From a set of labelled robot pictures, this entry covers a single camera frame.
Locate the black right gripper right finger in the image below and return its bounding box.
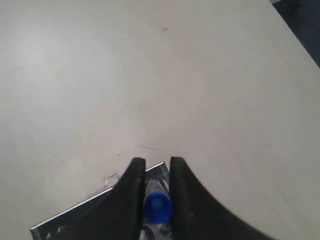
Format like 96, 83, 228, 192
169, 156, 320, 240

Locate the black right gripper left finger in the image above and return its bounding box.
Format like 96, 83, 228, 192
34, 156, 146, 240

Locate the stainless steel test tube rack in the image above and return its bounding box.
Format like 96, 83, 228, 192
30, 158, 172, 240

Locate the blue capped tube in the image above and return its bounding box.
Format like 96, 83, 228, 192
143, 179, 172, 224

